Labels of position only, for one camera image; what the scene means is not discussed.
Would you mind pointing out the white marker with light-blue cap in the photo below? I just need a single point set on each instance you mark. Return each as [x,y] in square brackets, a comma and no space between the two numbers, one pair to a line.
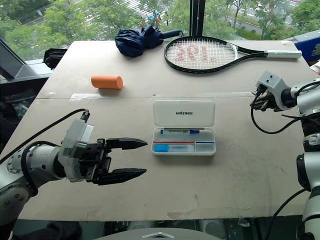
[173,148]

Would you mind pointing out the navy blue folded umbrella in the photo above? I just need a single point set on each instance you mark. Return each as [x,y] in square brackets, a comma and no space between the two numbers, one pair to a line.
[141,41]

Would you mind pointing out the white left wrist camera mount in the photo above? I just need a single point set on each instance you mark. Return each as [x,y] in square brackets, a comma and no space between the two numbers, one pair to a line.
[75,140]

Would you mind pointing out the blue marker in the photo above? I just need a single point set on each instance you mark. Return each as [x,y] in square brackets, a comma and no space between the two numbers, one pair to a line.
[180,131]

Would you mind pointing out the black and white tennis racket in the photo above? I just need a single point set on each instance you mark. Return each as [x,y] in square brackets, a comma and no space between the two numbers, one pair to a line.
[200,55]

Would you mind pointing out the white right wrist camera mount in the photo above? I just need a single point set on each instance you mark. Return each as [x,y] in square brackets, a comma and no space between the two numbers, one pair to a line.
[271,85]

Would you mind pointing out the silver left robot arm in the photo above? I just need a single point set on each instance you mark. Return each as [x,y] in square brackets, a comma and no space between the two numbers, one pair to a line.
[42,160]

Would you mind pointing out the black window frame post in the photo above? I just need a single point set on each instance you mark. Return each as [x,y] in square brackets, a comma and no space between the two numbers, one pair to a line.
[197,17]

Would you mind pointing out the orange foam cylinder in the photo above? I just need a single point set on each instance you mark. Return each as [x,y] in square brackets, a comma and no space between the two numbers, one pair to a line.
[107,82]

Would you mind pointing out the dark grey slanted panel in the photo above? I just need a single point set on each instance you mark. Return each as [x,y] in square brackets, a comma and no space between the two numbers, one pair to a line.
[15,66]

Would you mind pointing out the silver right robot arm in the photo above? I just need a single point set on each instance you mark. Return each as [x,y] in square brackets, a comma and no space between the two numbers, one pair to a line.
[308,140]

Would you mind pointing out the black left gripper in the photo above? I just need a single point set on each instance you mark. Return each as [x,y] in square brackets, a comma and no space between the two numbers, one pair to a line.
[96,157]

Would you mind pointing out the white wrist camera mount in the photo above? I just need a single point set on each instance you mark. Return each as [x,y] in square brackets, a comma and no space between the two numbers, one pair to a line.
[271,85]
[75,140]

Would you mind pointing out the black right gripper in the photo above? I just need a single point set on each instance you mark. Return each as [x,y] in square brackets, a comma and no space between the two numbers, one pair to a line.
[262,101]

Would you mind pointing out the white cloth object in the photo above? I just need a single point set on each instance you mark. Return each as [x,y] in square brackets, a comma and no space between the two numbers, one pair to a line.
[316,68]

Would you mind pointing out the black folded umbrella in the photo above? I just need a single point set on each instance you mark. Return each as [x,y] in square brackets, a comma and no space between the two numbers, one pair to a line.
[53,58]

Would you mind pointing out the white plastic pencil case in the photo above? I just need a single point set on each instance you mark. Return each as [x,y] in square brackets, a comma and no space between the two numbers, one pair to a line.
[183,127]

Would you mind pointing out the blue cardboard box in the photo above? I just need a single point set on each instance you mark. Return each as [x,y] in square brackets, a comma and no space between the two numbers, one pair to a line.
[308,51]

